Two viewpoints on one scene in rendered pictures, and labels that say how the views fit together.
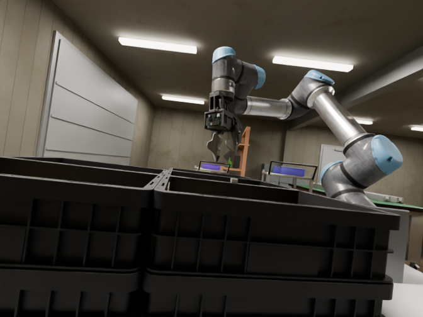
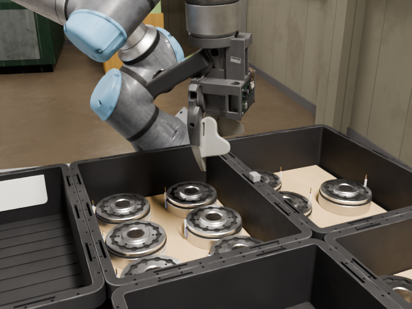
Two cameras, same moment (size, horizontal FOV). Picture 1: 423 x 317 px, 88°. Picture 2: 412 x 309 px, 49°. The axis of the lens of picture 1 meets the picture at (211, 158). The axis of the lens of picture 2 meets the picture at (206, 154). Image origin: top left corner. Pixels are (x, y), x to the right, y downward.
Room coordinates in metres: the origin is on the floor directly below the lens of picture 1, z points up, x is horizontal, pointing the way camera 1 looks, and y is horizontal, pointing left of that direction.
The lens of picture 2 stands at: (0.87, 0.61, 1.29)
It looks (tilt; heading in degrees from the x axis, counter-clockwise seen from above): 23 degrees down; 257
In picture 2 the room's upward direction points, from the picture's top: straight up
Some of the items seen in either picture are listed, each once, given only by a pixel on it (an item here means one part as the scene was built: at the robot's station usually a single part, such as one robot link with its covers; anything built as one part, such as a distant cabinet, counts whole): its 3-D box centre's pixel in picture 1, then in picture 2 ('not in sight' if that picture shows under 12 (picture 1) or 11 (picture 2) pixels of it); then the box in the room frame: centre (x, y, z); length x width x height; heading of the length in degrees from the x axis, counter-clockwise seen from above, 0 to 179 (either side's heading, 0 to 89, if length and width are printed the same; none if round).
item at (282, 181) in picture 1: (281, 184); not in sight; (7.17, -2.38, 0.61); 1.28 x 0.82 x 1.21; 89
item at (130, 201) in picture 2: not in sight; (122, 204); (0.85, -0.15, 0.86); 0.05 x 0.05 x 0.01
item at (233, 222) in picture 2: not in sight; (213, 219); (0.69, -0.07, 0.86); 0.10 x 0.10 x 0.01
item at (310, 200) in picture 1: (252, 219); (318, 194); (0.47, -0.10, 0.87); 0.40 x 0.30 x 0.11; 99
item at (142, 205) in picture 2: not in sight; (122, 206); (0.85, -0.15, 0.86); 0.10 x 0.10 x 0.01
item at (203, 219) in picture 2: not in sight; (213, 217); (0.69, -0.07, 0.86); 0.05 x 0.05 x 0.01
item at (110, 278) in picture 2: (224, 182); (173, 198); (0.77, -0.05, 0.92); 0.40 x 0.30 x 0.02; 99
